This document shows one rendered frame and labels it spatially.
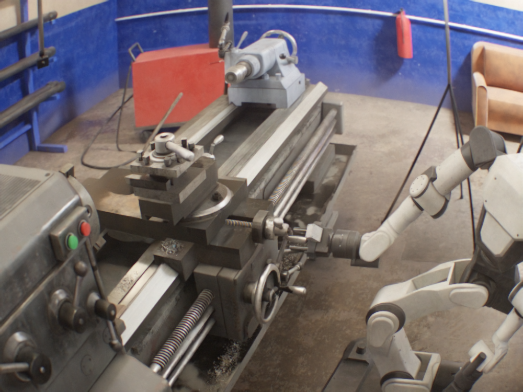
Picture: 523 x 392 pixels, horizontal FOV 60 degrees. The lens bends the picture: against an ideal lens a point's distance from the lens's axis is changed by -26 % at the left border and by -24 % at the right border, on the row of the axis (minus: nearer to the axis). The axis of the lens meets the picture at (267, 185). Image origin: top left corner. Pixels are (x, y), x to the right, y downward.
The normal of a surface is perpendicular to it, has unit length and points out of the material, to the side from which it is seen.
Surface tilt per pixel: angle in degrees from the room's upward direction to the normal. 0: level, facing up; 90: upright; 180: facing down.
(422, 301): 90
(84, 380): 90
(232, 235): 0
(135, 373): 32
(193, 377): 0
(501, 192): 80
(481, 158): 67
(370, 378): 0
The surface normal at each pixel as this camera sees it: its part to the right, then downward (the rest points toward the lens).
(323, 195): -0.05, -0.90
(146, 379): 0.46, -0.70
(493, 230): -0.85, 0.11
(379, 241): -0.33, 0.21
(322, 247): -0.25, -0.40
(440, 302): -0.65, 0.58
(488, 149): -0.72, -0.05
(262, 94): -0.32, 0.44
